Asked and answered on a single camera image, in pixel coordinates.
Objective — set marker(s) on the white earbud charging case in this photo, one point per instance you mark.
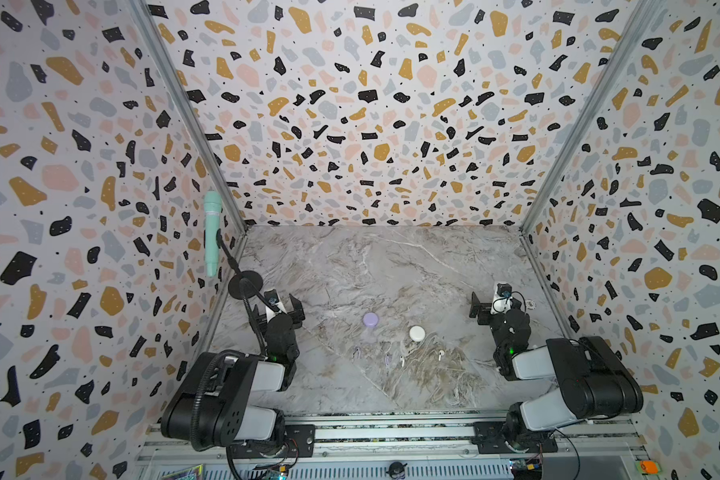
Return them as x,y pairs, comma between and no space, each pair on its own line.
417,334

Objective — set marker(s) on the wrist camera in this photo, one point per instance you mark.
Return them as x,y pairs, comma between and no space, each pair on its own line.
273,302
502,297

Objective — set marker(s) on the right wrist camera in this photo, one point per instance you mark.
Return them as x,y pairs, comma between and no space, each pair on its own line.
502,297

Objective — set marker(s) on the black microphone stand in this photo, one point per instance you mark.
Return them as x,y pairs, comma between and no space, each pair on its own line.
242,288

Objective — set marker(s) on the orange button box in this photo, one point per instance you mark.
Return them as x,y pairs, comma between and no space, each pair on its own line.
648,467

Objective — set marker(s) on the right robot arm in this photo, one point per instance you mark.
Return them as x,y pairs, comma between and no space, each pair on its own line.
591,381

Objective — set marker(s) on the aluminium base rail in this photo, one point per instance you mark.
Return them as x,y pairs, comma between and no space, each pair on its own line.
465,444

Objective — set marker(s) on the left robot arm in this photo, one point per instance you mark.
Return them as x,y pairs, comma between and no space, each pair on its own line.
212,408

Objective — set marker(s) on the purple earbud charging case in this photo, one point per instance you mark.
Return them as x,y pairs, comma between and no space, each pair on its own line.
370,319

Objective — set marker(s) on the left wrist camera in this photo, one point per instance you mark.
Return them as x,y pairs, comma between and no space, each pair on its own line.
273,302

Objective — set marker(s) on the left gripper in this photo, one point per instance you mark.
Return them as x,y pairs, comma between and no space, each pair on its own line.
278,309

